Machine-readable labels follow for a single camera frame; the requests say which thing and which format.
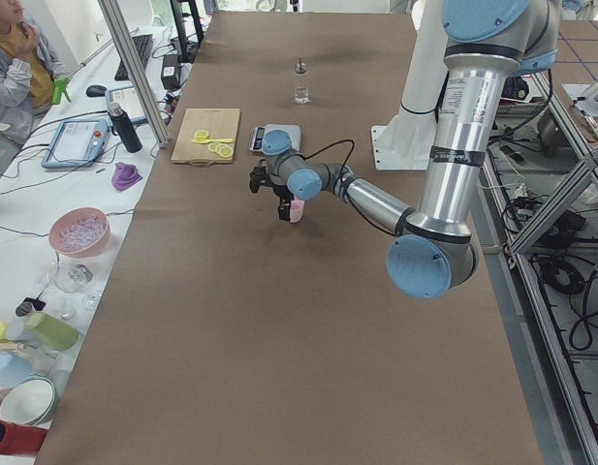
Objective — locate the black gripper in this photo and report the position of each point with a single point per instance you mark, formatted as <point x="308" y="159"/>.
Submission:
<point x="282" y="195"/>

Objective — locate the pink plastic cup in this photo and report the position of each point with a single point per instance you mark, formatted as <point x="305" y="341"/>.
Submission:
<point x="296" y="210"/>

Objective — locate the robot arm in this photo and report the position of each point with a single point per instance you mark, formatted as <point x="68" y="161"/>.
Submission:
<point x="484" y="43"/>

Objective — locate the digital kitchen scale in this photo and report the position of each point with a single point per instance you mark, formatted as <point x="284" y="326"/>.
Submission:
<point x="275" y="138"/>

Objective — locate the light blue cup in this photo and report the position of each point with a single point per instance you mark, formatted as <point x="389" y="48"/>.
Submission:
<point x="14" y="370"/>

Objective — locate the red cup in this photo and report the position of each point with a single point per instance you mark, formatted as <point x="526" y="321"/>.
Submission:
<point x="20" y="440"/>

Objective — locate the lemon slice pair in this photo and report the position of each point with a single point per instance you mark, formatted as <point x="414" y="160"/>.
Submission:
<point x="222" y="150"/>

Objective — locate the yellow plastic knife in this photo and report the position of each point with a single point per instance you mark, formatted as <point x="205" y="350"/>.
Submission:
<point x="207" y="141"/>

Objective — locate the bamboo cutting board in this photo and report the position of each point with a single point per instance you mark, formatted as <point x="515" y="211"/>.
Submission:
<point x="219" y="122"/>

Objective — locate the small clear glass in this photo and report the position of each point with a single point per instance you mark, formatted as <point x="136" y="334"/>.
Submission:
<point x="301" y="94"/>

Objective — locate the purple cloth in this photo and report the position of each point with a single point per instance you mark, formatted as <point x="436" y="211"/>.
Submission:
<point x="125" y="176"/>

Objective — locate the black thermos bottle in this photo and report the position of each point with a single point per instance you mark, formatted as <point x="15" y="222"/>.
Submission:
<point x="124" y="127"/>

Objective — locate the blue teach pendant far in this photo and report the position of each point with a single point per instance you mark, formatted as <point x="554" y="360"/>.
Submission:
<point x="127" y="98"/>

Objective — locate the blue teach pendant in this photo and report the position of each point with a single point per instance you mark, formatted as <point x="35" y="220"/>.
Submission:
<point x="76" y="143"/>
<point x="127" y="98"/>

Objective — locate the pink bowl with ice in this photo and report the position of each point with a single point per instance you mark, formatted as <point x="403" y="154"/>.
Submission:
<point x="80" y="233"/>

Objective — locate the blue teach pendant near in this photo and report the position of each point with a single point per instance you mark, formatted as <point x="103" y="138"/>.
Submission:
<point x="76" y="143"/>

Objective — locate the black computer mouse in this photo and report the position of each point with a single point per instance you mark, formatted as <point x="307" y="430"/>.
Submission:
<point x="95" y="91"/>

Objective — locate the wine glass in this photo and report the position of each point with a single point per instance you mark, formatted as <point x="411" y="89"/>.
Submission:
<point x="76" y="279"/>

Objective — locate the green tumbler bottle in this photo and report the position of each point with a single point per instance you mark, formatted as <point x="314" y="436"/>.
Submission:
<point x="54" y="333"/>

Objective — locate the seated person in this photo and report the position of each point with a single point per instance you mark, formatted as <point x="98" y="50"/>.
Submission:
<point x="30" y="71"/>

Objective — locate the white green-rimmed bowl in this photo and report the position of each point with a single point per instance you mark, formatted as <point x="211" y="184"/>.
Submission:
<point x="33" y="402"/>

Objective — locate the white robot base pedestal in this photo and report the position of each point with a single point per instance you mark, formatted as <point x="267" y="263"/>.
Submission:
<point x="404" y="144"/>

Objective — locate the aluminium frame post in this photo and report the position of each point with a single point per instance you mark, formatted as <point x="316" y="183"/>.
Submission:
<point x="121" y="36"/>

